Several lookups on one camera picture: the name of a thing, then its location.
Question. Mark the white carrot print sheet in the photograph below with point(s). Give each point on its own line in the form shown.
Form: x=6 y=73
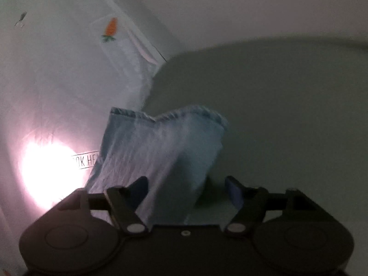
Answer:
x=64 y=65

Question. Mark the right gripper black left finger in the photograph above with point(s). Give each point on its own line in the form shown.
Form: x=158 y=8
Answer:
x=121 y=204

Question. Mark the blue denim jeans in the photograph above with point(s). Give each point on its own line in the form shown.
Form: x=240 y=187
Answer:
x=175 y=151

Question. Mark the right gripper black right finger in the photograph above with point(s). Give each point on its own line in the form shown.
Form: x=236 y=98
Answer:
x=252 y=204

